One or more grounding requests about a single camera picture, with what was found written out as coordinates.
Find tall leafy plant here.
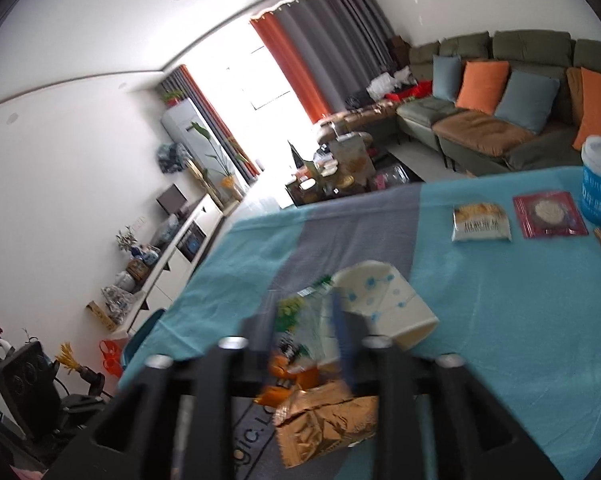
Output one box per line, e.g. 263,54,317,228
188,121,241,186

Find small grey blue pillow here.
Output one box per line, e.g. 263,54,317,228
432,54,461,102

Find white yellow snack packet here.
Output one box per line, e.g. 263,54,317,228
452,201,512,243

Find white paper cup blue dots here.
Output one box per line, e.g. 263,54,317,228
332,260,440,352

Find large grey blue pillow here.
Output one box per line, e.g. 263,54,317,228
495,71,560,135

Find yellow patterned box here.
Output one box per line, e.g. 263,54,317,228
86,301,118,331

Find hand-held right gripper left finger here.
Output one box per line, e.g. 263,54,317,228
45,305,281,480

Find orange pillow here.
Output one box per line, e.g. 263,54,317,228
571,67,601,153
455,60,510,115

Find clear printed snack wrapper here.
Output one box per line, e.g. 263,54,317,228
268,275,351,396

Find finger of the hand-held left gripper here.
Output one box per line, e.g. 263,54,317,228
63,392,114,416

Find orange plastic bag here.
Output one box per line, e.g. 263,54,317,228
98,339,127,377

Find white standing air conditioner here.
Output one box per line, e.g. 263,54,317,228
160,100,210,160

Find yellow wheat bunch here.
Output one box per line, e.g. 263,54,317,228
55,342,84,376

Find glass ship model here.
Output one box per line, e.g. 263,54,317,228
100,284,144,321

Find white clothes pile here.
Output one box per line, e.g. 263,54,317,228
368,67,414,98

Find green sectional sofa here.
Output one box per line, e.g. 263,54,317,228
315,30,601,176

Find grey orange striped curtain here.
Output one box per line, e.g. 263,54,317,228
158,64,258,183

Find clear plastic bag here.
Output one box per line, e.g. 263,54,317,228
153,215,181,248

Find black monitor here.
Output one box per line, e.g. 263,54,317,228
155,183,188,218

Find red clothes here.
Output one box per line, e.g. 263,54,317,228
385,82,434,103

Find cluttered coffee table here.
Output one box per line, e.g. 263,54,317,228
285,130,411,206

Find standing fan with patterned cover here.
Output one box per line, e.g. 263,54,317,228
155,142,194,175

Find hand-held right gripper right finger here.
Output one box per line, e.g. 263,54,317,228
331,287,566,480

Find brown seat cover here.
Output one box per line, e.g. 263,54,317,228
433,110,537,156

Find white tv cabinet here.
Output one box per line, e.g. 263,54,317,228
85,192,226,333

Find brown boxes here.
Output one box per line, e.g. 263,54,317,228
385,35,411,68

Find red snack packet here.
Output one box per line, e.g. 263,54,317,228
512,190,590,239

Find bonsai in blue vase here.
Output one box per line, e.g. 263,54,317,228
115,226,138,253

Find black vase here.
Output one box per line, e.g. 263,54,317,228
78,366,106,396

